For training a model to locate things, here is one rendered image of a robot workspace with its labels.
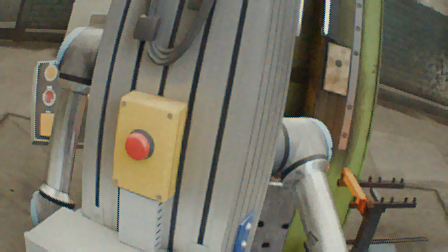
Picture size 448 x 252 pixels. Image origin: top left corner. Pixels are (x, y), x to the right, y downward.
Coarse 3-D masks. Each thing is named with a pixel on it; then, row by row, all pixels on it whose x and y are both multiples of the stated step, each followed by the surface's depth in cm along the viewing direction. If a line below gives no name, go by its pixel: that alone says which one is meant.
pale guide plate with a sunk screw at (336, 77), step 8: (328, 48) 269; (336, 48) 269; (344, 48) 268; (328, 56) 269; (336, 56) 269; (344, 56) 269; (328, 64) 270; (336, 64) 271; (344, 64) 270; (328, 72) 271; (336, 72) 271; (344, 72) 271; (328, 80) 272; (336, 80) 272; (344, 80) 271; (328, 88) 273; (336, 88) 272; (344, 88) 272
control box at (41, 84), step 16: (48, 64) 244; (48, 80) 243; (32, 96) 245; (32, 112) 242; (48, 112) 241; (32, 128) 240; (80, 128) 247; (32, 144) 243; (48, 144) 244; (80, 144) 246
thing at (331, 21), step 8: (328, 0) 263; (336, 0) 262; (328, 8) 263; (336, 8) 263; (328, 16) 264; (336, 16) 263; (328, 24) 265; (336, 24) 264; (328, 32) 265; (336, 32) 265
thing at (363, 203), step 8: (344, 168) 265; (352, 176) 258; (352, 184) 250; (352, 192) 248; (360, 192) 243; (360, 200) 234; (368, 200) 233; (360, 208) 235; (368, 208) 227; (368, 216) 227
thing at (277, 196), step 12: (276, 180) 265; (276, 192) 263; (288, 192) 263; (264, 204) 265; (276, 204) 264; (288, 204) 264; (264, 216) 266; (276, 216) 266; (288, 216) 266; (264, 228) 267; (276, 228) 267; (288, 228) 267; (264, 240) 268; (276, 240) 268
